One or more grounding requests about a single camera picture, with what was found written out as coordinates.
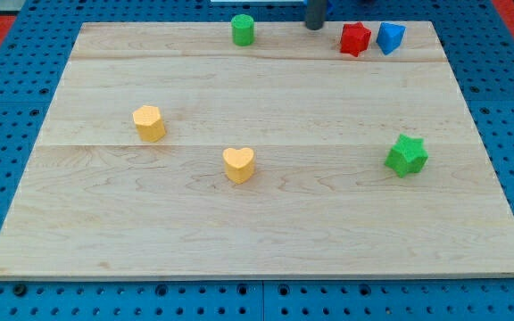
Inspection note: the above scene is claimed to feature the yellow heart block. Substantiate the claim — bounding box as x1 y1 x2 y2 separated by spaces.
222 147 255 184

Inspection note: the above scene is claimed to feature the green cylinder block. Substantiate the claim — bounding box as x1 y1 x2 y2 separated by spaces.
230 14 254 46

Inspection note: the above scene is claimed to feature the yellow hexagon block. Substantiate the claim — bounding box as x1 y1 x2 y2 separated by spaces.
132 105 166 143

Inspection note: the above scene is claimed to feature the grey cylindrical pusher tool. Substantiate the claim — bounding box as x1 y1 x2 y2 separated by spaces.
304 0 328 30

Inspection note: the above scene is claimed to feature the light wooden board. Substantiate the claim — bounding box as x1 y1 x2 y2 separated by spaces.
0 21 514 281

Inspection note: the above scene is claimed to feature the blue triangle block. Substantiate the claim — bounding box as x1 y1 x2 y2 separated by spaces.
377 22 406 55

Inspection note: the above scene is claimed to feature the red star block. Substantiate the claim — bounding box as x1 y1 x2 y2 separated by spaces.
340 22 371 57

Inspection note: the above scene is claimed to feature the green star block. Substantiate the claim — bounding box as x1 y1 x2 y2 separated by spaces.
385 134 428 177

